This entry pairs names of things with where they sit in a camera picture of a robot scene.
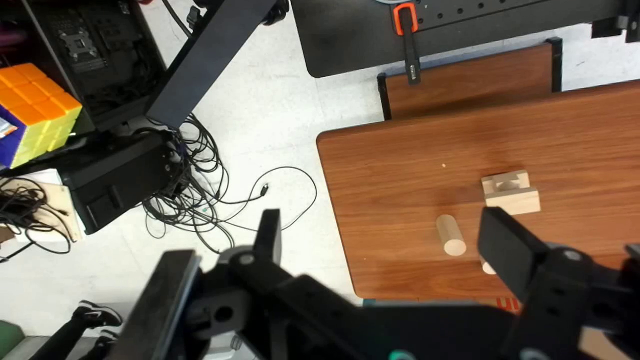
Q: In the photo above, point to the yellow orange cube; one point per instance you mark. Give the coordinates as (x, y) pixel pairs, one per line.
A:
(37, 115)

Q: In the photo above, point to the stacked wooden blocks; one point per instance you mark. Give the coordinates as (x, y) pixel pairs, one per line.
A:
(513, 192)

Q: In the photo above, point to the large wooden cylinder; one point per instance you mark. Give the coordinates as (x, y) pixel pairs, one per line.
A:
(450, 235)

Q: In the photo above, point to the lower wooden shelf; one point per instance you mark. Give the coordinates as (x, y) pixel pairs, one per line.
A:
(480, 82)

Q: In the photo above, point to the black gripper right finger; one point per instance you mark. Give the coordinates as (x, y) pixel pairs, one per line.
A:
(514, 252)

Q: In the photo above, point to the orange black clamp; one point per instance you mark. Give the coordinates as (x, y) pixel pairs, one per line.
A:
(404, 27)

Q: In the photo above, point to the black metal stand leg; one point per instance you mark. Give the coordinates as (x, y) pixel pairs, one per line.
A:
(206, 55)

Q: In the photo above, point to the small wooden cylinder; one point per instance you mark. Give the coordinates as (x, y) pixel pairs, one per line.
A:
(486, 268)

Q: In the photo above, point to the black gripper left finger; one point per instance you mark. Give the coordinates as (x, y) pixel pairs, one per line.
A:
(268, 238)

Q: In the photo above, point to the black perforated workbench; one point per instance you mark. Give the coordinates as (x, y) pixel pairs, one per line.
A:
(351, 34)

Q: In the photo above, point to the wooden table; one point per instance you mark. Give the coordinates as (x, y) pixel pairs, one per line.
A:
(409, 194)

